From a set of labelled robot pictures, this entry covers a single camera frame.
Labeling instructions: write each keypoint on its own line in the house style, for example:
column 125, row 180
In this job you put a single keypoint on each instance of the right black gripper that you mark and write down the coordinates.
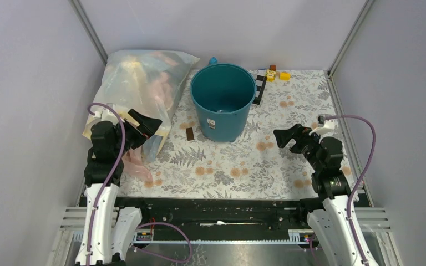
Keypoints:
column 298, row 132

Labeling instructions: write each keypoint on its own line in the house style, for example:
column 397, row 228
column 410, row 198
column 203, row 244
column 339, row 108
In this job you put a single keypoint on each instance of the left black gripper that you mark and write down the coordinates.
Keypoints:
column 148, row 126

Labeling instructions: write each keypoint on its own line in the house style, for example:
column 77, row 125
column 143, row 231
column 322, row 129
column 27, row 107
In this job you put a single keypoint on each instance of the pink plastic trash bag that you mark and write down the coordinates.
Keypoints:
column 134, row 167

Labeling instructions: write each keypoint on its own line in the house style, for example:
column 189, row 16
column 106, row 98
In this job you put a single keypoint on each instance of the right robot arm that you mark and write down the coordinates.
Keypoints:
column 331, row 215

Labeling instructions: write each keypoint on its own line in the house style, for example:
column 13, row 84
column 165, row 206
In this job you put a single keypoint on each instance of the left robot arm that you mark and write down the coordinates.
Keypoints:
column 106, row 241

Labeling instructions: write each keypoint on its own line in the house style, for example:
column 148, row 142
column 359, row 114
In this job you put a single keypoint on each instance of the large clear bag of bags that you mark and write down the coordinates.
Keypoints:
column 149, row 81

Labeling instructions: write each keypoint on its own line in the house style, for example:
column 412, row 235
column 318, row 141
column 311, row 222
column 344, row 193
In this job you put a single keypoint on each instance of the teal plastic trash bin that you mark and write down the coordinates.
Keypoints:
column 222, row 94

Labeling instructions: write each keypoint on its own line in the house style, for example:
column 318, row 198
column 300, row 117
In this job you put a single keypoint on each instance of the blue object behind bin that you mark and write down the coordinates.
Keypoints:
column 213, row 61

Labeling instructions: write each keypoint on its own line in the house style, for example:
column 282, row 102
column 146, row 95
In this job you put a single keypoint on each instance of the small brown wooden block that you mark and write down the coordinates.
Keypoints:
column 190, row 134

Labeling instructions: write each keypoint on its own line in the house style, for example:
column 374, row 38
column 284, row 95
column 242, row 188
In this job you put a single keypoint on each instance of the floral patterned tablecloth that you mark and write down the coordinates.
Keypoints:
column 251, row 167

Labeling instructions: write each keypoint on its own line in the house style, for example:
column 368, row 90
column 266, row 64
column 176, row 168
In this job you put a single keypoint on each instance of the yellow cube block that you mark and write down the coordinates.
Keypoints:
column 284, row 76

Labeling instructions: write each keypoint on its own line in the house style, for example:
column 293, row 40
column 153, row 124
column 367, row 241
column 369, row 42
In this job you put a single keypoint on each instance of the black white checkered board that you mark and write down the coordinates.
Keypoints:
column 261, row 82

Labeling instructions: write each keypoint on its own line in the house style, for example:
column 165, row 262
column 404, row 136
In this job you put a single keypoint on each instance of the right aluminium frame post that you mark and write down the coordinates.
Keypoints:
column 351, row 35

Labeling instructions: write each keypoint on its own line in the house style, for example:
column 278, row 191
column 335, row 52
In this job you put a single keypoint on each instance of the aluminium frame post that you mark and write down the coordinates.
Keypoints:
column 351, row 35
column 89, row 29

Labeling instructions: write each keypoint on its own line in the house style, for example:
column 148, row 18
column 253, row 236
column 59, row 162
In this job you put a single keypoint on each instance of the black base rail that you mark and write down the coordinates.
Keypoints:
column 216, row 214

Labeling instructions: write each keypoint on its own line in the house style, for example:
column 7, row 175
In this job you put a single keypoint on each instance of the slotted cable duct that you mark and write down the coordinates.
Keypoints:
column 244, row 236

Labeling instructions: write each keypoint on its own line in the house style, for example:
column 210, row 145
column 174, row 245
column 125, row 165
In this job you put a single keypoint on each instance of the left aluminium frame post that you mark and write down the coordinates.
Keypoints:
column 89, row 29

